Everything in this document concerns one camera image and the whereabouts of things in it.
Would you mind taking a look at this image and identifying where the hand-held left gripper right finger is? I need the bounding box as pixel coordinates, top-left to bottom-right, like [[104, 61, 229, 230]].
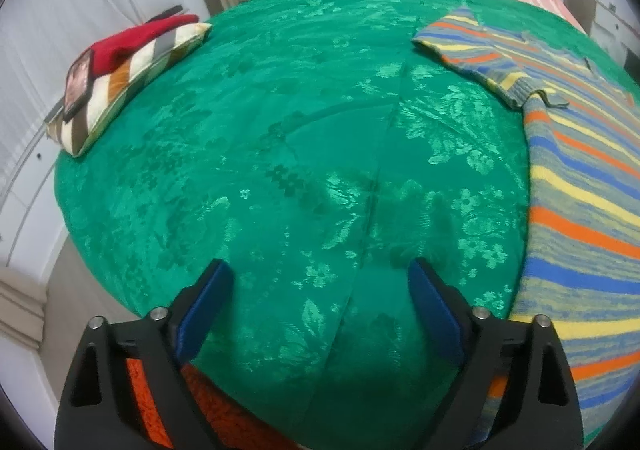
[[407, 257, 586, 450]]

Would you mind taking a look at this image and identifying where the black rod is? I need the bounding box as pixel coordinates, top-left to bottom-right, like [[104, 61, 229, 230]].
[[145, 6, 184, 23]]

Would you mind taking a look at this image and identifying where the green floral bedspread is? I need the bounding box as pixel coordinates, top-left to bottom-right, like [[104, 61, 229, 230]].
[[52, 0, 640, 450]]

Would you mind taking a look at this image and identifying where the striped pillow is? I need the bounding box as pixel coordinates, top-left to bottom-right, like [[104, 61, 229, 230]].
[[45, 21, 213, 159]]

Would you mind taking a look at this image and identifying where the white wardrobe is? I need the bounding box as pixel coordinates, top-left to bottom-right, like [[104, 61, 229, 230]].
[[0, 0, 211, 361]]

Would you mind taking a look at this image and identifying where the smartphone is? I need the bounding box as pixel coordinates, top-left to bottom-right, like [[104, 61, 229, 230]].
[[62, 50, 96, 121]]

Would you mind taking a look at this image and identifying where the striped knit sweater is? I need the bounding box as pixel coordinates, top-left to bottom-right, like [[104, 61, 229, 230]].
[[411, 7, 640, 441]]

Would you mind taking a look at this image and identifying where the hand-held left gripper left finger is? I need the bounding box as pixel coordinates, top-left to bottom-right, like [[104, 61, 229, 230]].
[[54, 258, 236, 450]]

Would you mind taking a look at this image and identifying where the red cloth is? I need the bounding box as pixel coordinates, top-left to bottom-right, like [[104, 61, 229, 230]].
[[87, 14, 200, 75]]

